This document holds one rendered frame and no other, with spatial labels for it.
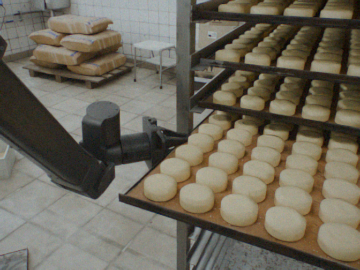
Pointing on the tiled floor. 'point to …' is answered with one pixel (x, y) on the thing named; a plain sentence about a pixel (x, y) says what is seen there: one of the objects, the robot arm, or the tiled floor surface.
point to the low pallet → (63, 73)
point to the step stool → (159, 46)
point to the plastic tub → (6, 160)
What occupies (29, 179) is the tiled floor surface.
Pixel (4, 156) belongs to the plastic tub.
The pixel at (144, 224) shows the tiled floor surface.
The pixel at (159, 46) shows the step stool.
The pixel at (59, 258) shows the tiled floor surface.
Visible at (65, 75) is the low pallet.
